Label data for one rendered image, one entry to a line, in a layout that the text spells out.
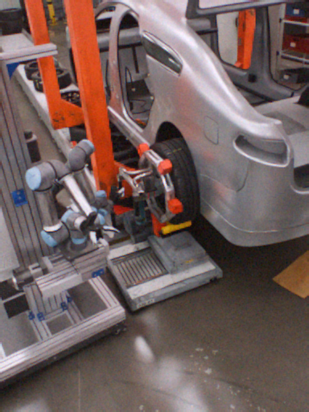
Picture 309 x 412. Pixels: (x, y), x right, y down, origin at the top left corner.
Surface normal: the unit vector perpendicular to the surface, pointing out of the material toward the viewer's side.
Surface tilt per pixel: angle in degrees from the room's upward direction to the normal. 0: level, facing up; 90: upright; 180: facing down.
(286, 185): 88
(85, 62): 90
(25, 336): 0
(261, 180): 89
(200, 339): 0
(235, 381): 0
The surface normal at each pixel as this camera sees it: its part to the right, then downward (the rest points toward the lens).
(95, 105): 0.40, 0.48
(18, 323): -0.07, -0.84
